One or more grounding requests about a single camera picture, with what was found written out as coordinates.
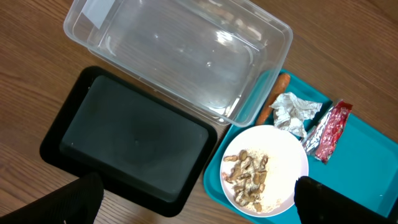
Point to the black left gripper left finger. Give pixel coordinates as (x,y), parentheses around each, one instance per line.
(76,202)

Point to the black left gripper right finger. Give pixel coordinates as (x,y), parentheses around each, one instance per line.
(319,204)

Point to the red foil snack wrapper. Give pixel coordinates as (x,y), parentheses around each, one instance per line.
(321,140)

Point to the white paper napkin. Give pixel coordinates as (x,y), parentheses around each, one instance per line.
(290,112)

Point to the white plate with food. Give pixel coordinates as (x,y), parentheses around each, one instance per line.
(287,163)

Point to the peanut shells and rice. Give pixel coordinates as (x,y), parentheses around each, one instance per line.
(247,178)

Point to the black tray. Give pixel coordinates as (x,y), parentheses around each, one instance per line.
(144,149)

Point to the orange carrot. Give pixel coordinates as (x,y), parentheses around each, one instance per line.
(280,86)

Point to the clear plastic bin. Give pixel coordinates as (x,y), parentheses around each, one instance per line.
(220,58)

